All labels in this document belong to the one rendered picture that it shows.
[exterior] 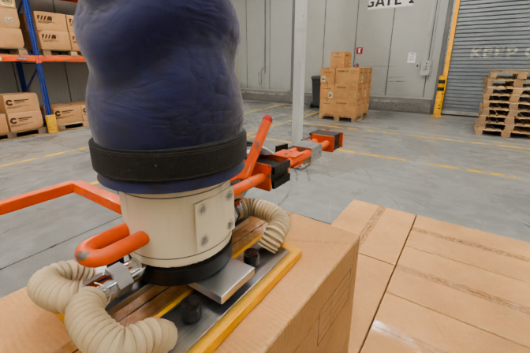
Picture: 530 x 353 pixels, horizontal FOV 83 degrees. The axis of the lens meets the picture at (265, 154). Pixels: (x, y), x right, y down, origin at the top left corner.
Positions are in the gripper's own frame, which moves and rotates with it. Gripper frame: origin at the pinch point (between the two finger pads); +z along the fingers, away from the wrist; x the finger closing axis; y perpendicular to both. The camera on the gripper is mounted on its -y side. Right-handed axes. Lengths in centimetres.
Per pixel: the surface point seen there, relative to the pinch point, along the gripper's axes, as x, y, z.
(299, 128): -64, -315, -158
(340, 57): 40, -762, -276
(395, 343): -67, -33, 29
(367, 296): -66, -49, 15
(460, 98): -70, -968, 9
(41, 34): 83, -230, -714
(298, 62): 26, -314, -162
